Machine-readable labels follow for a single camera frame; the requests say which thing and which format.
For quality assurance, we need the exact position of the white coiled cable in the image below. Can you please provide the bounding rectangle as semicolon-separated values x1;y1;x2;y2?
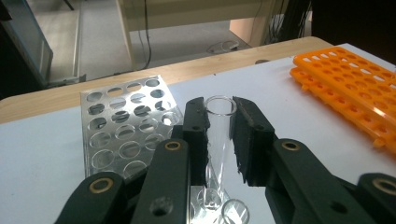
206;39;241;55

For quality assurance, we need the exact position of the clear glass test tube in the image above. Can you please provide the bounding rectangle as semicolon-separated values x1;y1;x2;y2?
219;198;250;224
204;94;238;210

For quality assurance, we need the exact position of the silver metal test tube rack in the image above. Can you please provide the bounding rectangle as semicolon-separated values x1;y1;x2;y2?
79;74;225;224

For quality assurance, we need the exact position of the glass panel cabinet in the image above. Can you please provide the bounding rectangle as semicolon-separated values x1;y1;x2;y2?
0;0;54;90

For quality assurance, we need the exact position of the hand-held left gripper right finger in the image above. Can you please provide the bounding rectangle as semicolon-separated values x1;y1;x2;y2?
230;96;278;188

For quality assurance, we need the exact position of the black hanging cable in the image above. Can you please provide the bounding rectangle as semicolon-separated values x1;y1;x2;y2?
136;0;153;71

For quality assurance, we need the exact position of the beige background desk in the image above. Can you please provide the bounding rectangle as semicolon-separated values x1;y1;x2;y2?
116;0;281;70

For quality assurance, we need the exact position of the white table sheet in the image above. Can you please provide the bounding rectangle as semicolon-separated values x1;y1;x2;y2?
0;43;396;224

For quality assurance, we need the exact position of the bundle of black cables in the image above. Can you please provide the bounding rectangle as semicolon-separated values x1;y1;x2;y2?
264;0;313;45

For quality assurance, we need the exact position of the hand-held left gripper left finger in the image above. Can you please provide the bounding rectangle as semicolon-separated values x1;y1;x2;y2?
181;96;211;187

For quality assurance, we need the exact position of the orange plastic test tube rack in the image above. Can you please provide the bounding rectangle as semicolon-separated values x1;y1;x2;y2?
289;46;396;157

